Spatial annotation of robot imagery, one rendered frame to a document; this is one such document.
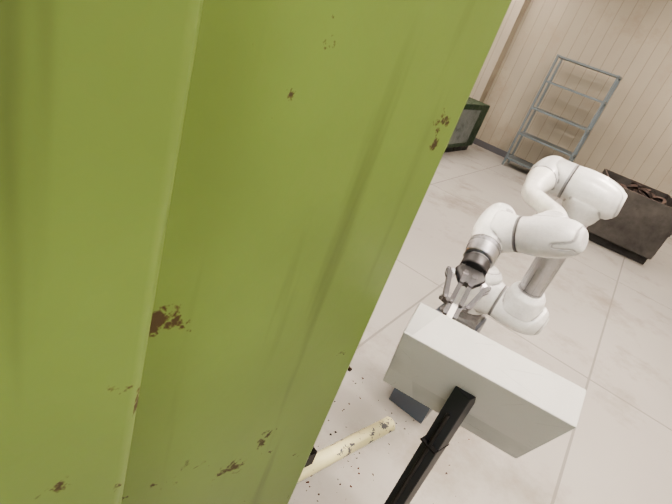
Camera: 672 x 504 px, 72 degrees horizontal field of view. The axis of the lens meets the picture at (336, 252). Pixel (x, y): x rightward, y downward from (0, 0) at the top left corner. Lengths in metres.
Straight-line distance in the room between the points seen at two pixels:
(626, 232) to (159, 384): 6.54
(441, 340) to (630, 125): 8.97
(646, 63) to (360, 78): 9.33
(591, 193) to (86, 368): 1.66
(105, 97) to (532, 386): 0.84
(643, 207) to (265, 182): 6.46
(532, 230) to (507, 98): 8.82
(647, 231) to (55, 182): 6.77
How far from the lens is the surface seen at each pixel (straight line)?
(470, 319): 2.20
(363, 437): 1.42
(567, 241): 1.31
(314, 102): 0.49
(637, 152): 9.76
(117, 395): 0.44
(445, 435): 1.06
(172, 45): 0.30
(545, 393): 0.96
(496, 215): 1.38
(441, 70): 0.62
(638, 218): 6.85
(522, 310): 2.09
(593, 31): 9.92
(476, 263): 1.28
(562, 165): 1.85
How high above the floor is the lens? 1.66
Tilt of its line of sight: 27 degrees down
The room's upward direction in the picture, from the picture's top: 20 degrees clockwise
